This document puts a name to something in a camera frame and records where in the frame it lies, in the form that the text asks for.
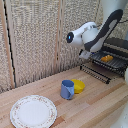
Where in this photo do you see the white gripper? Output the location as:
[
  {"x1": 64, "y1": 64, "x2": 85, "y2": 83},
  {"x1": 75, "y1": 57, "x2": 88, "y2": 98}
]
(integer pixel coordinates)
[{"x1": 79, "y1": 49, "x2": 93, "y2": 61}]

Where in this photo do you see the black wire oven rack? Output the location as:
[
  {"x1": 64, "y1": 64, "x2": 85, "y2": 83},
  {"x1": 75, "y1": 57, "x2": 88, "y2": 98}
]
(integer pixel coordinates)
[{"x1": 89, "y1": 50, "x2": 128, "y2": 73}]

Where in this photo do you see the black toaster oven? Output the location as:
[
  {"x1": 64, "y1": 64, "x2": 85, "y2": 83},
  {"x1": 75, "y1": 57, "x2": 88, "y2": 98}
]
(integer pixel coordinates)
[{"x1": 89, "y1": 36, "x2": 128, "y2": 80}]

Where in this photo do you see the woven beige folding screen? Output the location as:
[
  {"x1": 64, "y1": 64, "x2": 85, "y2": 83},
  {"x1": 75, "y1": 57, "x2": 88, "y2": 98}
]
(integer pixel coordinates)
[{"x1": 0, "y1": 0, "x2": 128, "y2": 94}]

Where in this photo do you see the blue mug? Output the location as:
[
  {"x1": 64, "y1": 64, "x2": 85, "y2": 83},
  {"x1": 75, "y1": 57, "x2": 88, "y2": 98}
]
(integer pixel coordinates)
[{"x1": 60, "y1": 79, "x2": 76, "y2": 101}]

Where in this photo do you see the small orange bread piece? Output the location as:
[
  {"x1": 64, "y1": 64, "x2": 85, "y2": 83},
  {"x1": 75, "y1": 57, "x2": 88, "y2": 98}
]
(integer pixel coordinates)
[{"x1": 100, "y1": 54, "x2": 115, "y2": 64}]

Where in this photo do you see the yellow bowl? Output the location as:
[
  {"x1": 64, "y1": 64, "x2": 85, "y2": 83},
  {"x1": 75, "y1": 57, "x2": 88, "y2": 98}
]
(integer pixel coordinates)
[{"x1": 70, "y1": 78, "x2": 86, "y2": 95}]

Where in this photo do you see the open toaster oven door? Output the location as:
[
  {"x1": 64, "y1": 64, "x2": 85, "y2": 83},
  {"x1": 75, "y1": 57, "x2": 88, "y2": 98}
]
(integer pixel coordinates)
[{"x1": 79, "y1": 63, "x2": 112, "y2": 85}]

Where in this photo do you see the white floral-rimmed plate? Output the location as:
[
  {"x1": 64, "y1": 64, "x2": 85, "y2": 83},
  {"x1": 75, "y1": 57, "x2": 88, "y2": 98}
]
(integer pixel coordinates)
[{"x1": 9, "y1": 94, "x2": 58, "y2": 128}]

